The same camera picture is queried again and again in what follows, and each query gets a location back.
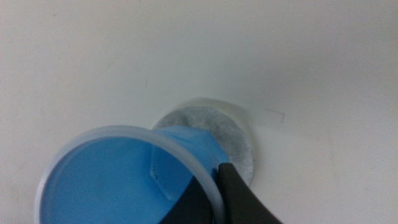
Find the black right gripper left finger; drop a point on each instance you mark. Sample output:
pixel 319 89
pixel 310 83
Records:
pixel 194 207

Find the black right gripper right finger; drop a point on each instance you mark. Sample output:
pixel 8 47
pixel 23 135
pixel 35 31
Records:
pixel 239 202

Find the blue plastic cup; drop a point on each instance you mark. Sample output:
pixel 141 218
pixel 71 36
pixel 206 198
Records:
pixel 118 183

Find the round grey cup mat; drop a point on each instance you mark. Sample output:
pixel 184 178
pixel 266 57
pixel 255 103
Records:
pixel 227 133

